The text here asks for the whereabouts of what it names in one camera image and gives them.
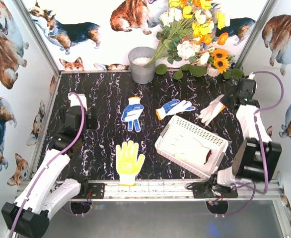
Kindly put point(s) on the white perforated storage basket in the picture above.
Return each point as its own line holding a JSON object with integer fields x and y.
{"x": 178, "y": 125}

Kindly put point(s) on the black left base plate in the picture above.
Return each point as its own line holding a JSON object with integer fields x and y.
{"x": 96, "y": 190}

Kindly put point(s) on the artificial flower bouquet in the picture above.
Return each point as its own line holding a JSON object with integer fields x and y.
{"x": 188, "y": 28}

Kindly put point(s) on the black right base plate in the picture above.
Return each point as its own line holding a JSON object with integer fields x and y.
{"x": 207, "y": 190}

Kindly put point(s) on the grey metal bucket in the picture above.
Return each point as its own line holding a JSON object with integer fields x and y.
{"x": 141, "y": 64}

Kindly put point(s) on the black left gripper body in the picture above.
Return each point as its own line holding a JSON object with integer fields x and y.
{"x": 91, "y": 121}

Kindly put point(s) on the aluminium front rail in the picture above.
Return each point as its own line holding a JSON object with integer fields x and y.
{"x": 171, "y": 189}

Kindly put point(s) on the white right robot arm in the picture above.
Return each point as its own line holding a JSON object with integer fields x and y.
{"x": 257, "y": 156}

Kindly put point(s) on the cream glove red cuff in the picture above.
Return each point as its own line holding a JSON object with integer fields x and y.
{"x": 188, "y": 149}

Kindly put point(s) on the sunflower pot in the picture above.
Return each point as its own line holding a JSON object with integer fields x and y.
{"x": 219, "y": 62}

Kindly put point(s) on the orange dotted white glove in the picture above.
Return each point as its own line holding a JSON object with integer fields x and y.
{"x": 128, "y": 162}

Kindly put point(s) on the blue dotted glove orange cuff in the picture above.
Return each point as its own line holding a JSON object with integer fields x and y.
{"x": 173, "y": 107}

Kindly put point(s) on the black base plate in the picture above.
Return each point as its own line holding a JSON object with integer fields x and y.
{"x": 207, "y": 190}
{"x": 96, "y": 190}

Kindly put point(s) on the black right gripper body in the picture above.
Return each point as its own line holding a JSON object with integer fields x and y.
{"x": 228, "y": 99}

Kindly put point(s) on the white glove orange cuff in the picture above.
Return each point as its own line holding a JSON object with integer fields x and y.
{"x": 212, "y": 110}

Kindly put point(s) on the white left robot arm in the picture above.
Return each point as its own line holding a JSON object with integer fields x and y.
{"x": 31, "y": 212}

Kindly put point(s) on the blue dotted glove peace sign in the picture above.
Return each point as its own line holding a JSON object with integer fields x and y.
{"x": 131, "y": 114}

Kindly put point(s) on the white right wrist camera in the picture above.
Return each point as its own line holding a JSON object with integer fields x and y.
{"x": 251, "y": 76}

